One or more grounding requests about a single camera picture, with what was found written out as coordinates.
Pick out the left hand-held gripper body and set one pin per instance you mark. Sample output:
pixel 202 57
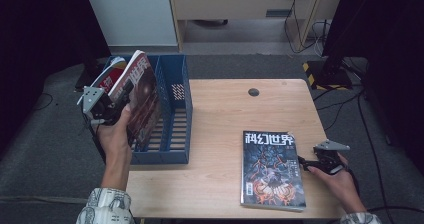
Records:
pixel 100 109

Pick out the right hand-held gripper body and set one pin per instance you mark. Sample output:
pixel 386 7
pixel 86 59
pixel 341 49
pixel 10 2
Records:
pixel 328 160

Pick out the brown cover magazine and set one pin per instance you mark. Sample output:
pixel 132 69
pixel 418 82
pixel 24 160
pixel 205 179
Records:
pixel 143 100

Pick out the dark blue cover magazine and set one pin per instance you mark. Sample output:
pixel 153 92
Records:
pixel 271 174

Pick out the blue plastic file rack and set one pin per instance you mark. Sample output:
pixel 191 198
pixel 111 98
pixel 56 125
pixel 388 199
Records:
pixel 173 117

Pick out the person's right hand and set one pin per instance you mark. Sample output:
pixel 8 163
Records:
pixel 341 185

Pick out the person's left hand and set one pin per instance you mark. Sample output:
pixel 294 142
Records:
pixel 115 137

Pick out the black stand with striped base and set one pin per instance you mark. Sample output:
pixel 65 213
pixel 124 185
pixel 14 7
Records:
pixel 86 79
pixel 333 75

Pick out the white cabinet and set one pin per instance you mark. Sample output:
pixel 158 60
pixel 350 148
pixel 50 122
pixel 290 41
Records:
pixel 133 14

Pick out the dark curtain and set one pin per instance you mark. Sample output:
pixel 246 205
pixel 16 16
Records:
pixel 40 50
pixel 393 50

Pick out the grey round table grommet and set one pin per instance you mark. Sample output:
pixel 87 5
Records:
pixel 253 92

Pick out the light wooden desk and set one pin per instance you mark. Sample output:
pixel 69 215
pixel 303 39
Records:
pixel 233 0

